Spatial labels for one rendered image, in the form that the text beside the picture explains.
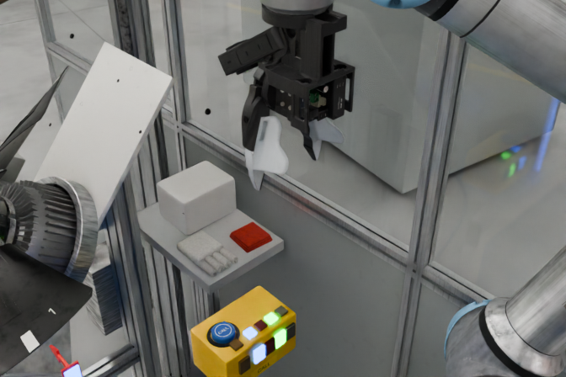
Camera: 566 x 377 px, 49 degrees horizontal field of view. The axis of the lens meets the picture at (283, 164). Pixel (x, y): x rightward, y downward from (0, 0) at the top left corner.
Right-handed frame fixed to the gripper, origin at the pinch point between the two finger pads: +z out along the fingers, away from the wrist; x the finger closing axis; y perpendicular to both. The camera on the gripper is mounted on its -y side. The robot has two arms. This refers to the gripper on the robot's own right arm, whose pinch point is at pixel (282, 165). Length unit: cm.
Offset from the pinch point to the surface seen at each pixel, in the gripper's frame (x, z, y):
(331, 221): 45, 50, -31
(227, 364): -3.2, 41.4, -9.7
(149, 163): 32, 55, -89
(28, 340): -26.5, 31.6, -26.8
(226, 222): 36, 62, -60
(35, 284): -21, 30, -35
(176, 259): 18, 62, -57
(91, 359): 13, 148, -119
